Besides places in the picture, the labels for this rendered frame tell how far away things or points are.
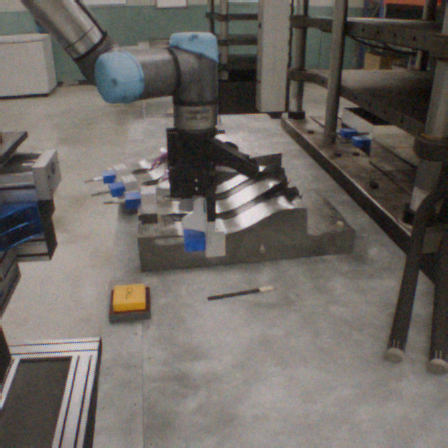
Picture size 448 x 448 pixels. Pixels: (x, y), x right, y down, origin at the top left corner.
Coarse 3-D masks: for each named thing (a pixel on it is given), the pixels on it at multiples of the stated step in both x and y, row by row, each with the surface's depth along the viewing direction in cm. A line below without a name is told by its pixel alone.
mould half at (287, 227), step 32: (160, 192) 114; (256, 192) 106; (320, 192) 121; (160, 224) 98; (224, 224) 100; (256, 224) 96; (288, 224) 98; (320, 224) 105; (160, 256) 96; (192, 256) 97; (224, 256) 99; (256, 256) 100; (288, 256) 102
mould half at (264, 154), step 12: (240, 132) 156; (240, 144) 143; (252, 144) 143; (264, 144) 143; (156, 156) 143; (252, 156) 133; (264, 156) 134; (276, 156) 136; (108, 168) 140; (132, 168) 139; (156, 168) 137; (216, 168) 131; (228, 168) 134; (120, 180) 131; (144, 180) 130; (168, 180) 128; (228, 180) 132
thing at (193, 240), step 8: (216, 224) 83; (184, 232) 83; (192, 232) 83; (200, 232) 83; (216, 232) 81; (224, 232) 81; (160, 240) 82; (168, 240) 83; (176, 240) 83; (184, 240) 82; (192, 240) 81; (200, 240) 82; (216, 240) 82; (224, 240) 82; (184, 248) 82; (192, 248) 82; (200, 248) 82; (208, 248) 82; (216, 248) 83; (224, 248) 83; (208, 256) 83; (216, 256) 83
